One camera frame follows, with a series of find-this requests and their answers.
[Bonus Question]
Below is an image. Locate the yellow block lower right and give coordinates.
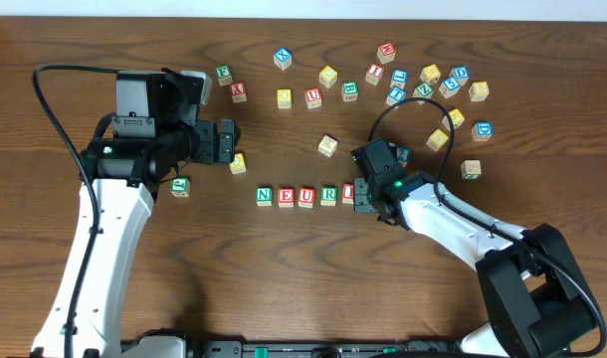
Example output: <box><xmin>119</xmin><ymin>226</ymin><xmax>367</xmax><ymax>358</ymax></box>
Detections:
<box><xmin>426</xmin><ymin>129</ymin><xmax>449</xmax><ymax>152</ymax></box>

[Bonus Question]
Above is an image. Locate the blue D block lower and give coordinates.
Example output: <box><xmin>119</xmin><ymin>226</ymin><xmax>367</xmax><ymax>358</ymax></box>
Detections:
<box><xmin>472</xmin><ymin>121</ymin><xmax>494</xmax><ymax>142</ymax></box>

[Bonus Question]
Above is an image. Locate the blue X block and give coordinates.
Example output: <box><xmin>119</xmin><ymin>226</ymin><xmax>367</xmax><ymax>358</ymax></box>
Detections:
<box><xmin>274</xmin><ymin>48</ymin><xmax>293</xmax><ymax>71</ymax></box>

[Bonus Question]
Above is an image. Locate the blue T block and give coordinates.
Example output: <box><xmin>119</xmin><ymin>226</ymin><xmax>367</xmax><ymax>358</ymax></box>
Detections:
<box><xmin>386</xmin><ymin>86</ymin><xmax>407</xmax><ymax>106</ymax></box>

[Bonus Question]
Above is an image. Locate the white F block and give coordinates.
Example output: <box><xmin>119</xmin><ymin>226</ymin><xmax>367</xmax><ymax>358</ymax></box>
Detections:
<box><xmin>461</xmin><ymin>160</ymin><xmax>482</xmax><ymax>180</ymax></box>

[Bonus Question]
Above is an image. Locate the yellow block lower left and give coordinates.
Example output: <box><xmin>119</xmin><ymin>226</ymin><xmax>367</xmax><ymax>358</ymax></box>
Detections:
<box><xmin>229</xmin><ymin>153</ymin><xmax>247</xmax><ymax>175</ymax></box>

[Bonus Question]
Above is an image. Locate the blue D block upper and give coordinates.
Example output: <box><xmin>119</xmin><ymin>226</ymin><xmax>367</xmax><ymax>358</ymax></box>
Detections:
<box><xmin>449</xmin><ymin>66</ymin><xmax>470</xmax><ymax>86</ymax></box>

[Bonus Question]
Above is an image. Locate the blue S block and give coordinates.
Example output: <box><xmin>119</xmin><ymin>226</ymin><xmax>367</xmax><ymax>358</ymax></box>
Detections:
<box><xmin>439</xmin><ymin>77</ymin><xmax>461</xmax><ymax>98</ymax></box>

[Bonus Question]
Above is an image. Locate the white K block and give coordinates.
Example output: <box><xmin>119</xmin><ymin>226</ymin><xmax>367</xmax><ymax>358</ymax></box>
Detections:
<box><xmin>317</xmin><ymin>135</ymin><xmax>338</xmax><ymax>157</ymax></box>

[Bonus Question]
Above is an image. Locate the red i block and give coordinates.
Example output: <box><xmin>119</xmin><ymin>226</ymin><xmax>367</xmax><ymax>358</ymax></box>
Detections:
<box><xmin>365</xmin><ymin>64</ymin><xmax>384</xmax><ymax>86</ymax></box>
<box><xmin>341</xmin><ymin>183</ymin><xmax>354</xmax><ymax>205</ymax></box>

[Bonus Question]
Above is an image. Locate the red E block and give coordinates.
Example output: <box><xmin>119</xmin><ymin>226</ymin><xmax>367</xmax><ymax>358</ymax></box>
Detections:
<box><xmin>278</xmin><ymin>188</ymin><xmax>295</xmax><ymax>208</ymax></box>

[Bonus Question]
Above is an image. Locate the yellow block centre left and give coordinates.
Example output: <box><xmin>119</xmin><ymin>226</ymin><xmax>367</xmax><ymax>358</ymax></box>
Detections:
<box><xmin>277</xmin><ymin>89</ymin><xmax>293</xmax><ymax>109</ymax></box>

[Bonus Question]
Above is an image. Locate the green F block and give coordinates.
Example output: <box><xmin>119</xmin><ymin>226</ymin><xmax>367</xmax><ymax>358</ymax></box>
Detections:
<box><xmin>215</xmin><ymin>65</ymin><xmax>233</xmax><ymax>87</ymax></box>

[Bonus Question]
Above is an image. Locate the green J block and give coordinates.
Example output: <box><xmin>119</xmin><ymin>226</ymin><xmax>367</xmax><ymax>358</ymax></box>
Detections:
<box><xmin>170</xmin><ymin>177</ymin><xmax>190</xmax><ymax>197</ymax></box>

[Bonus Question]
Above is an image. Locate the yellow block mid right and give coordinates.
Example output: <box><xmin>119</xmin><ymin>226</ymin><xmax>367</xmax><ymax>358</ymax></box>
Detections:
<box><xmin>442</xmin><ymin>108</ymin><xmax>465</xmax><ymax>130</ymax></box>

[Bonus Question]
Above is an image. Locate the red u block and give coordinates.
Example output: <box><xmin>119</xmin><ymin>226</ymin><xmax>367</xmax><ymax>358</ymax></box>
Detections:
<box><xmin>304</xmin><ymin>88</ymin><xmax>322</xmax><ymax>109</ymax></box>
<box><xmin>298</xmin><ymin>187</ymin><xmax>315</xmax><ymax>208</ymax></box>

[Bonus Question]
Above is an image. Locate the yellow block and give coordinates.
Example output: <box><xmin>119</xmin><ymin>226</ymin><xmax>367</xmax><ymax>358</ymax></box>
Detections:
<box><xmin>229</xmin><ymin>153</ymin><xmax>247</xmax><ymax>175</ymax></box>
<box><xmin>426</xmin><ymin>129</ymin><xmax>449</xmax><ymax>152</ymax></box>
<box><xmin>277</xmin><ymin>89</ymin><xmax>293</xmax><ymax>109</ymax></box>
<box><xmin>469</xmin><ymin>82</ymin><xmax>491</xmax><ymax>102</ymax></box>
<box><xmin>318</xmin><ymin>66</ymin><xmax>338</xmax><ymax>89</ymax></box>
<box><xmin>420</xmin><ymin>64</ymin><xmax>441</xmax><ymax>86</ymax></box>

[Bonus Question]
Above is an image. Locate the red H block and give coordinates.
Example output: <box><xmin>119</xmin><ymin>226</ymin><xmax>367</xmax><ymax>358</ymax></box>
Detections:
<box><xmin>377</xmin><ymin>42</ymin><xmax>397</xmax><ymax>64</ymax></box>

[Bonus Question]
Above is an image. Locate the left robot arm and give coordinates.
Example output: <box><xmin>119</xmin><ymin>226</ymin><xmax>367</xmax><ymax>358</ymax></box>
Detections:
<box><xmin>30</xmin><ymin>113</ymin><xmax>241</xmax><ymax>357</ymax></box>

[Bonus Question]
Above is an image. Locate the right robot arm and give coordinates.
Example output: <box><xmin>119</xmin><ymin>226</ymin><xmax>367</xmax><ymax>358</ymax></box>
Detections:
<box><xmin>355</xmin><ymin>166</ymin><xmax>607</xmax><ymax>357</ymax></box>

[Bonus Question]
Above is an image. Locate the yellow block upper right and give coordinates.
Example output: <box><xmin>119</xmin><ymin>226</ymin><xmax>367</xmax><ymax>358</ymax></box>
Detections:
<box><xmin>420</xmin><ymin>64</ymin><xmax>441</xmax><ymax>86</ymax></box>

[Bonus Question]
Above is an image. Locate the green B block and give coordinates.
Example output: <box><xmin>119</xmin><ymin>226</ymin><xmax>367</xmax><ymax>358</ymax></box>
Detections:
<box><xmin>341</xmin><ymin>81</ymin><xmax>359</xmax><ymax>101</ymax></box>

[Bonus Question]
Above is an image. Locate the green R block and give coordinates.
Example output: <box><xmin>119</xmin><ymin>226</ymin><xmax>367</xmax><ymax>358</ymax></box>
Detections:
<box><xmin>320</xmin><ymin>186</ymin><xmax>337</xmax><ymax>206</ymax></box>

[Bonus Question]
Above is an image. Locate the green N block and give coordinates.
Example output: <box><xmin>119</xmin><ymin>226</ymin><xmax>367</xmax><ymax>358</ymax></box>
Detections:
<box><xmin>256</xmin><ymin>187</ymin><xmax>273</xmax><ymax>207</ymax></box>

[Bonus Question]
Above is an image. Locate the yellow block upper centre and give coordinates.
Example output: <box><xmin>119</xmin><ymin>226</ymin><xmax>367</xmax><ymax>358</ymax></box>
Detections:
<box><xmin>318</xmin><ymin>66</ymin><xmax>338</xmax><ymax>89</ymax></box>

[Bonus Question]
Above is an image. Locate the blue d block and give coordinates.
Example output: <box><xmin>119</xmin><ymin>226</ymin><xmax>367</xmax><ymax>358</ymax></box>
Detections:
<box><xmin>449</xmin><ymin>66</ymin><xmax>470</xmax><ymax>86</ymax></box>
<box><xmin>472</xmin><ymin>121</ymin><xmax>494</xmax><ymax>142</ymax></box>

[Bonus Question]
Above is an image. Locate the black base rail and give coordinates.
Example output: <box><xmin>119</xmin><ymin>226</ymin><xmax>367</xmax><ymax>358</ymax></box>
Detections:
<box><xmin>121</xmin><ymin>339</ymin><xmax>464</xmax><ymax>358</ymax></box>

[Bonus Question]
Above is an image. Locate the blue L block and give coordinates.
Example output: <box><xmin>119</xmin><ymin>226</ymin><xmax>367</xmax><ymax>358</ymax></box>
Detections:
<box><xmin>390</xmin><ymin>69</ymin><xmax>409</xmax><ymax>90</ymax></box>

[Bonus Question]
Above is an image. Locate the yellow block far right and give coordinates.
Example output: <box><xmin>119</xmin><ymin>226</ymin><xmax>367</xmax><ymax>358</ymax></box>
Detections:
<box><xmin>469</xmin><ymin>82</ymin><xmax>491</xmax><ymax>102</ymax></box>

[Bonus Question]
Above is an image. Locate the blue 2 block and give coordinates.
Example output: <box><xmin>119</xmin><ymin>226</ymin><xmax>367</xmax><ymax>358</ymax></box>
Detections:
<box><xmin>396</xmin><ymin>146</ymin><xmax>411</xmax><ymax>167</ymax></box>

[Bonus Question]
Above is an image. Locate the green Z block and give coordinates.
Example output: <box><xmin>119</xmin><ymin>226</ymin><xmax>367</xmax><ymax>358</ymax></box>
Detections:
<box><xmin>413</xmin><ymin>83</ymin><xmax>434</xmax><ymax>104</ymax></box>

